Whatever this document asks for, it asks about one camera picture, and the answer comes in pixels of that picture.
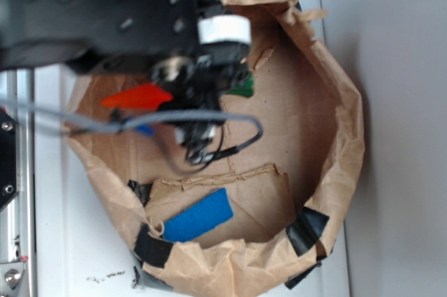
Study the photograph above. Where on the aluminium rail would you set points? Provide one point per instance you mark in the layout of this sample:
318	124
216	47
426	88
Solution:
18	236

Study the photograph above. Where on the brown paper bag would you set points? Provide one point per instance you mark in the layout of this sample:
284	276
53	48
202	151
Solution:
311	155

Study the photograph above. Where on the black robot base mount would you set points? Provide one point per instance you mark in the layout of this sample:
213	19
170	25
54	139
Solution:
8	159

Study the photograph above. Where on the blue sponge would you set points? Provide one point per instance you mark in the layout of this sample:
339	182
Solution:
200	218

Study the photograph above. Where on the black tape strip left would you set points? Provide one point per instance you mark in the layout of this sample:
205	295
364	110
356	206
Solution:
151	250

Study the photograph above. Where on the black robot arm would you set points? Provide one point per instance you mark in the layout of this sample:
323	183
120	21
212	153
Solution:
192	52

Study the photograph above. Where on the black tape strip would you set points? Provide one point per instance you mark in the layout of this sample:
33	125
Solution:
151	250
306	230

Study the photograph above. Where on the orange plastic carrot green top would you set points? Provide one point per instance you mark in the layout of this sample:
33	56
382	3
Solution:
151	96

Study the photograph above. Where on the black gripper with wires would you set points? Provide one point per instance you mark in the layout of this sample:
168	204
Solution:
198	82

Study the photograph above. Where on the black tape strip right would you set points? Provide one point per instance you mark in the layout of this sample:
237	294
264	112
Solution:
306	230

